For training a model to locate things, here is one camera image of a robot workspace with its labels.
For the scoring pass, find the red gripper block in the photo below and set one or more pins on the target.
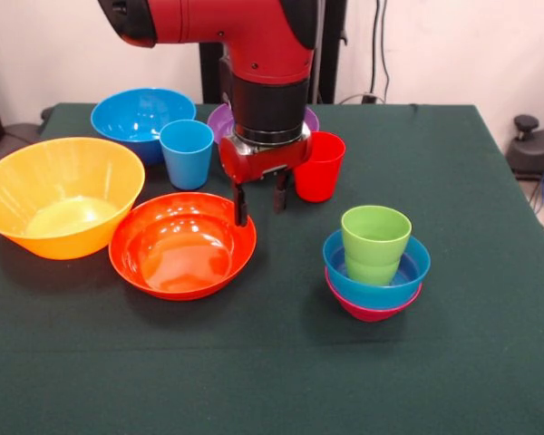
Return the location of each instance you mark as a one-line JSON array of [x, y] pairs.
[[263, 161]]

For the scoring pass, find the small blue bowl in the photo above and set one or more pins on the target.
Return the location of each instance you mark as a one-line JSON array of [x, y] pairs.
[[335, 263]]

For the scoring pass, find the orange bowl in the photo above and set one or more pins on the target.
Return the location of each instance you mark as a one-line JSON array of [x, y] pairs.
[[181, 263]]

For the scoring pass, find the green cup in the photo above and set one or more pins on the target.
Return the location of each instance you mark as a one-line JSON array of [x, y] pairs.
[[374, 254]]

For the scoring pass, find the pink bowl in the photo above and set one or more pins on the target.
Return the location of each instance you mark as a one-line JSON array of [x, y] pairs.
[[372, 314]]

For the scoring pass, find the large yellow bowl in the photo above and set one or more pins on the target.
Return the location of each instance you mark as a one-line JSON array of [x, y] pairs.
[[59, 226]]

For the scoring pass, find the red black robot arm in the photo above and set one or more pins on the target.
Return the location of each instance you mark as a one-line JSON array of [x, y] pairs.
[[236, 36]]

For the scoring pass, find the red cup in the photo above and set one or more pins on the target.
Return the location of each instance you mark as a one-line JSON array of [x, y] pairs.
[[322, 181]]

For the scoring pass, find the purple bowl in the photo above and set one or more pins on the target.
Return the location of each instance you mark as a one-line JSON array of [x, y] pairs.
[[220, 122]]

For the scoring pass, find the blue cup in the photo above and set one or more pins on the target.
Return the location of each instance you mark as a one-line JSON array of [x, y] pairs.
[[186, 154]]

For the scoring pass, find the large blue bowl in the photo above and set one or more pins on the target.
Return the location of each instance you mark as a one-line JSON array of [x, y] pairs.
[[136, 113]]

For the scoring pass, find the dark green tablecloth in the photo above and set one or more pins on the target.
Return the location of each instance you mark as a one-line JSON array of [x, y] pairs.
[[254, 371]]

